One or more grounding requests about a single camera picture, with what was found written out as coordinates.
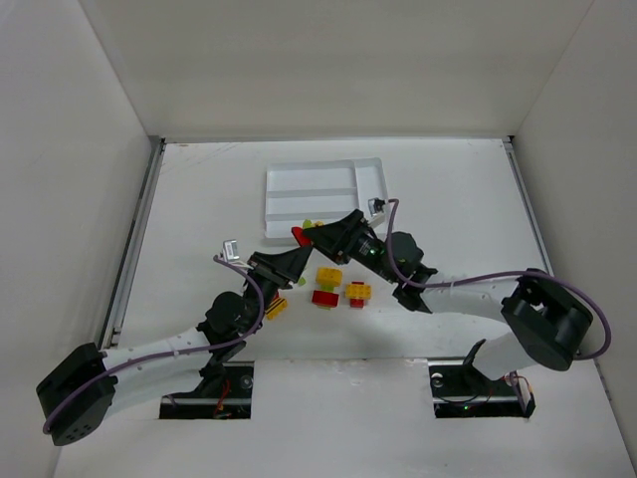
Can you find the aluminium rail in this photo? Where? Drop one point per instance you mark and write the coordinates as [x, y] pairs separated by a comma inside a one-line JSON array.
[[508, 143], [110, 330]]

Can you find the white divided sorting tray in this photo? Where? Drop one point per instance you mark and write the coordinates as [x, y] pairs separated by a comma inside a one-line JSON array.
[[323, 191]]

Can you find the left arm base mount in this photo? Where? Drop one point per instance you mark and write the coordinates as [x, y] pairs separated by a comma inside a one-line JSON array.
[[225, 393]]

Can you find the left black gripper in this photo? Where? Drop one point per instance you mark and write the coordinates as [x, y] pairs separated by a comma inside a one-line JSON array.
[[271, 268]]

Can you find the red lego brick large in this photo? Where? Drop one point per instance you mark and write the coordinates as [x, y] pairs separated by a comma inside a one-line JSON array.
[[325, 299]]

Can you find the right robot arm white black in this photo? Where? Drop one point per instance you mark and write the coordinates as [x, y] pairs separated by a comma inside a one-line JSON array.
[[546, 323]]

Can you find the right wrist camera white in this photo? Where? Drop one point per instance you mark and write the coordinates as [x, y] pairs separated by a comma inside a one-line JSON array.
[[376, 206]]

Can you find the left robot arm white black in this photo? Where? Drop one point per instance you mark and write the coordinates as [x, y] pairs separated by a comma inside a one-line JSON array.
[[91, 384]]

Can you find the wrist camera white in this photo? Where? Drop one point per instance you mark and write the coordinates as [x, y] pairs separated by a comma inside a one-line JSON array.
[[376, 206], [230, 253]]

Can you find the red sloped lego brick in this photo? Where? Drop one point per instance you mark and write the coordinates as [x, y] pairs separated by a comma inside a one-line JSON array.
[[299, 234]]

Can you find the right aluminium rail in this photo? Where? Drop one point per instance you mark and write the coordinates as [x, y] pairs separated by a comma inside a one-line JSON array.
[[508, 143]]

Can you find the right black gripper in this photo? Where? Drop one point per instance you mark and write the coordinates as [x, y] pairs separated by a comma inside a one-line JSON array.
[[348, 239]]

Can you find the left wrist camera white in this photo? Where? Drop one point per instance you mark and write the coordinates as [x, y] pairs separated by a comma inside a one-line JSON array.
[[230, 253]]

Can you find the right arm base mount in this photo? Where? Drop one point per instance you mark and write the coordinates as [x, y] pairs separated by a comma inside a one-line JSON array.
[[461, 391]]

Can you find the yellow lego brick large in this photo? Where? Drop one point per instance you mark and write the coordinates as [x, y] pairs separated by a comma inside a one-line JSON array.
[[329, 277]]

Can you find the left aluminium rail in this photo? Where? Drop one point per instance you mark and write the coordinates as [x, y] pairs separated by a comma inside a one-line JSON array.
[[110, 330]]

